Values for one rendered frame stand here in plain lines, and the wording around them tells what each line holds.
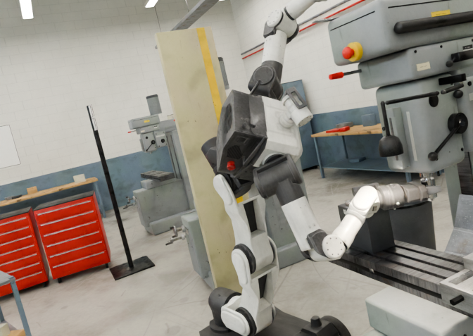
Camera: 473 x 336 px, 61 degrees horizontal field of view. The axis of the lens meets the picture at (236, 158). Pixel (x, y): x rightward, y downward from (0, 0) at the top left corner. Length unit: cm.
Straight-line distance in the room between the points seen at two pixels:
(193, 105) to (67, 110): 733
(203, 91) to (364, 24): 178
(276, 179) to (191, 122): 163
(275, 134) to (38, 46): 914
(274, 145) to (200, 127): 156
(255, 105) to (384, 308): 88
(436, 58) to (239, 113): 66
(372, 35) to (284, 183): 54
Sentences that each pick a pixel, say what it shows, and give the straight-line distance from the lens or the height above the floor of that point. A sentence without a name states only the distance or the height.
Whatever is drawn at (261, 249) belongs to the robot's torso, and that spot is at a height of 105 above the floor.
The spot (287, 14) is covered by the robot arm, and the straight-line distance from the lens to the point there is 175.
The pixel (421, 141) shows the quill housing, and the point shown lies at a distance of 145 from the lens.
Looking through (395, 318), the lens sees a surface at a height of 82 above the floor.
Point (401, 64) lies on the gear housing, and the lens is 140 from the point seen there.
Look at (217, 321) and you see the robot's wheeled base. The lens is 223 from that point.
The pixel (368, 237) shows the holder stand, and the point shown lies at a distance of 185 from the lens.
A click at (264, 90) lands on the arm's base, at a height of 171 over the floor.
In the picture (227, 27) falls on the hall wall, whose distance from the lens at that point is 1147.
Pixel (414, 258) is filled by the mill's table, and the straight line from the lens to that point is 180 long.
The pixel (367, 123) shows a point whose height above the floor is 93.
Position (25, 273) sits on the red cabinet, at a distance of 580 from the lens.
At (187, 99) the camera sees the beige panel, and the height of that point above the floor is 181.
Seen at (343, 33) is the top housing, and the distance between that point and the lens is 143.
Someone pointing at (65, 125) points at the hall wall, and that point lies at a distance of 1004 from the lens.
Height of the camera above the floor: 166
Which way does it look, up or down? 7 degrees down
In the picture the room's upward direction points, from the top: 13 degrees counter-clockwise
